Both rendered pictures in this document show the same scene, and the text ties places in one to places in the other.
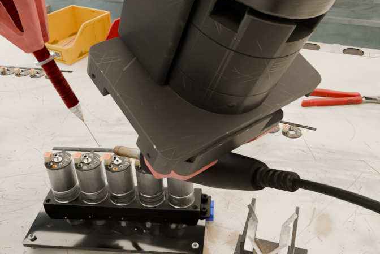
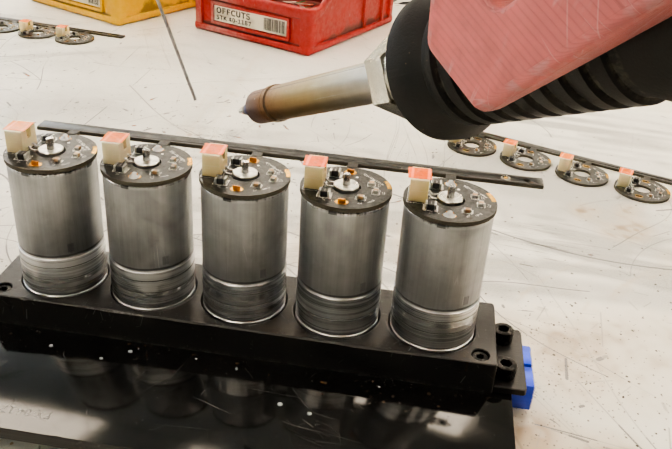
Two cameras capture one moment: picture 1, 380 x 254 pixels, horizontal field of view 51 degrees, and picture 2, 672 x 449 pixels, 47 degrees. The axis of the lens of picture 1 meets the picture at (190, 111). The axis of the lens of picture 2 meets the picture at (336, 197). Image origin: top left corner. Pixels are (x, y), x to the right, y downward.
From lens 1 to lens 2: 0.17 m
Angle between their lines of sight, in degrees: 4
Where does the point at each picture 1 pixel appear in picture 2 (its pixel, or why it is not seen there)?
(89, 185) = (143, 241)
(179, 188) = (444, 277)
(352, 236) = not seen: outside the picture
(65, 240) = (39, 415)
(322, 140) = not seen: outside the picture
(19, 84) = not seen: outside the picture
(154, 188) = (357, 273)
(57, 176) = (42, 199)
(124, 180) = (259, 236)
